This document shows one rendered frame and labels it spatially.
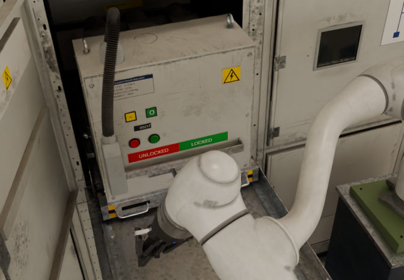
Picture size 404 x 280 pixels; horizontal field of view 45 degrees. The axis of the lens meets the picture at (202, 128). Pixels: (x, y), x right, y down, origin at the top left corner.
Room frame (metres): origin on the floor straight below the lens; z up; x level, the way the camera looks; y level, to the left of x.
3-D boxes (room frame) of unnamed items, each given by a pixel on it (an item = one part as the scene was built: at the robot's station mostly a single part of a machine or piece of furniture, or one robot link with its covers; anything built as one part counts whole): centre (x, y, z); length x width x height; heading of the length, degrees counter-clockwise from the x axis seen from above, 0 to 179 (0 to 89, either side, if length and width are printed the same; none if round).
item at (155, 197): (1.17, 0.08, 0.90); 0.54 x 0.05 x 0.06; 108
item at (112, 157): (1.03, 0.25, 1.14); 0.08 x 0.05 x 0.17; 18
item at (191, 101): (1.15, 0.07, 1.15); 0.48 x 0.01 x 0.48; 108
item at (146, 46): (1.40, 0.15, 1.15); 0.51 x 0.50 x 0.48; 18
